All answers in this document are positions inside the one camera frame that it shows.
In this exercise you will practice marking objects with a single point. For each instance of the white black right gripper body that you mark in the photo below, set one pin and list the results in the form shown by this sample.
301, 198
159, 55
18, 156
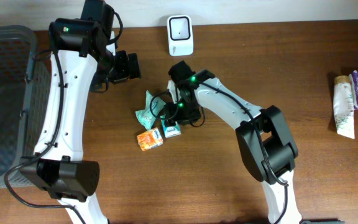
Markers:
188, 111

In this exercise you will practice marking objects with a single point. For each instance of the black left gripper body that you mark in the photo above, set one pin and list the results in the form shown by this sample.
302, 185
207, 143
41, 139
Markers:
116, 66

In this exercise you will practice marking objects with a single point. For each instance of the small teal tissue packet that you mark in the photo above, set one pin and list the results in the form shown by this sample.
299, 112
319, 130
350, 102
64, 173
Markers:
170, 128

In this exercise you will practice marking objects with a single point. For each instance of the teal toilet tissue pack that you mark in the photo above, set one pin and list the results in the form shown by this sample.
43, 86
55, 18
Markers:
153, 105

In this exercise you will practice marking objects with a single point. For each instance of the orange tissue packet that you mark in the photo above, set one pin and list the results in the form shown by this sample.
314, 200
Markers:
150, 139

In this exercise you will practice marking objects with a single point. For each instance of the white tube with gold cap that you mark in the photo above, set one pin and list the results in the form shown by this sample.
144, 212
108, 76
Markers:
343, 107

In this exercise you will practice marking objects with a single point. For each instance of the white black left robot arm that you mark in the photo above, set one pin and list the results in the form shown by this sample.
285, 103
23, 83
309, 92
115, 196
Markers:
84, 59

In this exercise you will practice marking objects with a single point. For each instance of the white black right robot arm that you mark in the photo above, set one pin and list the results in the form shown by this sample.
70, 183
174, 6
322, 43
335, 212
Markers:
267, 147

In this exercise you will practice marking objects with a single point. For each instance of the white barcode scanner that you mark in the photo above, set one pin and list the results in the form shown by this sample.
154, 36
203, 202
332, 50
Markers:
180, 35

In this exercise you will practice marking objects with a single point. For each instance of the grey plastic mesh basket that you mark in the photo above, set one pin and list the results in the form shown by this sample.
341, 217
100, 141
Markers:
24, 91

